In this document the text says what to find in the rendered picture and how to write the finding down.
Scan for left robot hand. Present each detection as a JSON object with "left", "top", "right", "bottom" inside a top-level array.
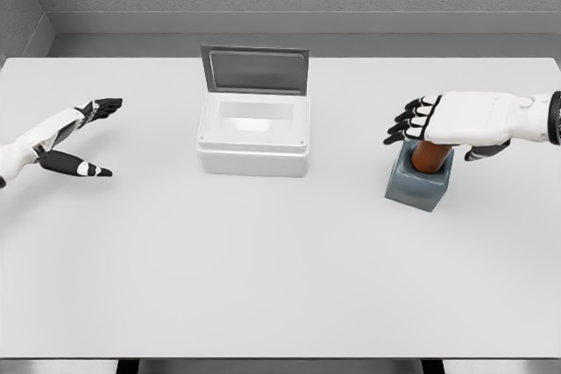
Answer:
[{"left": 18, "top": 97, "right": 124, "bottom": 179}]

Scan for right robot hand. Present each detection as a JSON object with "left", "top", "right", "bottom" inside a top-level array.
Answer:
[{"left": 383, "top": 91, "right": 534, "bottom": 163}]

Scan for brown cylinder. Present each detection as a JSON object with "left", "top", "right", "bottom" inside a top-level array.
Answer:
[{"left": 410, "top": 140, "right": 453, "bottom": 174}]

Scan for grey-blue square holder block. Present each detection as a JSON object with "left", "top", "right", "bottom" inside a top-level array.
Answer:
[{"left": 384, "top": 138, "right": 455, "bottom": 214}]

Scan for white box with open lid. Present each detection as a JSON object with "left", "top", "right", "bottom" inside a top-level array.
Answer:
[{"left": 195, "top": 44, "right": 311, "bottom": 179}]

